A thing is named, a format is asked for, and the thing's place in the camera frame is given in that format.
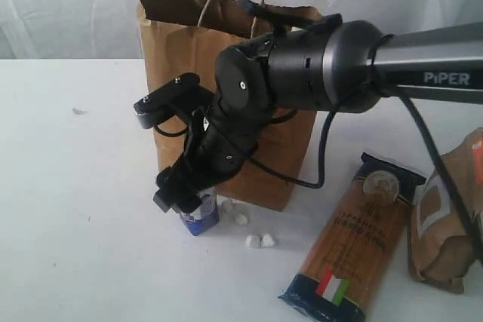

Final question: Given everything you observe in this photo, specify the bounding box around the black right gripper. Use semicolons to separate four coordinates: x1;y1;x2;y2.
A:
153;106;264;213

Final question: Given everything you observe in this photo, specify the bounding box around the small blue white milk carton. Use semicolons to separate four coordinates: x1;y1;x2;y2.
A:
180;188;220;236

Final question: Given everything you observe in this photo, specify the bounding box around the white paper ball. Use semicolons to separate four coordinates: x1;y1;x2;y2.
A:
235;213;249;226
221;199;235;214
260;233;276;248
245;235;261;249

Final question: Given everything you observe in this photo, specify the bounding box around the brown paper shopping bag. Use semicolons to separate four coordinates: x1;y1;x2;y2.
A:
137;0;316;211

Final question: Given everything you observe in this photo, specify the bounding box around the brown kraft pouch orange label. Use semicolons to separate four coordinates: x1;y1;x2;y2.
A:
408;127;482;294

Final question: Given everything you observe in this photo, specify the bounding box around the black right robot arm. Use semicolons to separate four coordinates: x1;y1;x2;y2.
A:
154;17;482;213

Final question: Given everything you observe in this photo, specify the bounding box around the spaghetti package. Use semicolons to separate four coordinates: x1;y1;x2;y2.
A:
279;153;426;321

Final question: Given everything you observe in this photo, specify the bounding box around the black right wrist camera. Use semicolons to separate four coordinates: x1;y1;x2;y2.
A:
134;72;214;129

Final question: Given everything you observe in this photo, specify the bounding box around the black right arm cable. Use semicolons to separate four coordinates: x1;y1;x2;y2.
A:
241;91;483;262

